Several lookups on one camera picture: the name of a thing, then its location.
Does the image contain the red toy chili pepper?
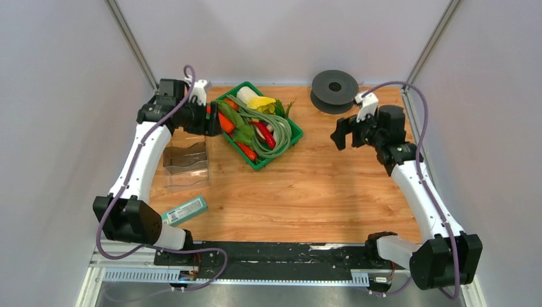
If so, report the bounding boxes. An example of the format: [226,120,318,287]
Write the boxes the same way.
[249,122,276,149]

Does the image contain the white toy cabbage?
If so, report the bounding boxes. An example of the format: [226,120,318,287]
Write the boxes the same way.
[236,86,259,107]

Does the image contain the small orange toy carrot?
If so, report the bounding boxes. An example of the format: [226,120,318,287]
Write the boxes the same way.
[236,142,258,162]

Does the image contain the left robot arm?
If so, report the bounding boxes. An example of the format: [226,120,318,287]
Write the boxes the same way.
[93,77,222,265]

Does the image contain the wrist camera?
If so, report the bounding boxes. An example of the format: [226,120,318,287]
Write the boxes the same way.
[353,91,379,122]
[189,79,212,106]

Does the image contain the teal cardboard box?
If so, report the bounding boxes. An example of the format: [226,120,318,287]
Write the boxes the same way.
[161,196,208,227]

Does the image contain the green toy long beans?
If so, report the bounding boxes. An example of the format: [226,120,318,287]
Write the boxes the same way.
[227,94,292,159]

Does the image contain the yellow toy flower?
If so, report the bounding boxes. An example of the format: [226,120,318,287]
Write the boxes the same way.
[247,96,276,114]

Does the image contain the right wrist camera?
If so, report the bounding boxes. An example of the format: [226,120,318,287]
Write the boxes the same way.
[353,91,379,122]

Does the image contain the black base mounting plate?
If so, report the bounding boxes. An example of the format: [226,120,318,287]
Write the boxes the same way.
[153,241,393,281]

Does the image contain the clear plastic container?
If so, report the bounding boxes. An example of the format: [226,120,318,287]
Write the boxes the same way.
[162,129,210,193]

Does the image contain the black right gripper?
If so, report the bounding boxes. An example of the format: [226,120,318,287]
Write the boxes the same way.
[330,106,385,150]

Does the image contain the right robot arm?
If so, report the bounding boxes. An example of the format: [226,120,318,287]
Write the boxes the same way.
[330,105,483,290]

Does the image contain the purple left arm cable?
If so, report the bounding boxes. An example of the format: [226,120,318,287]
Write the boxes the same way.
[95,64,229,293]

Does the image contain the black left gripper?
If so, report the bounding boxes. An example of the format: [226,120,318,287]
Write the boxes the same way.
[177,98,224,137]

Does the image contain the white slotted cable duct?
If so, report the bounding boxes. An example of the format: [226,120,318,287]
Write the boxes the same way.
[103,270,370,287]

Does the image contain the grey perforated cable spool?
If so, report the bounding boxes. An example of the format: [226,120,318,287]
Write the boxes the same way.
[310,70,359,114]

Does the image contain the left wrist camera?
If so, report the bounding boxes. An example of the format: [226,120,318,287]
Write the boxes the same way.
[189,79,212,106]

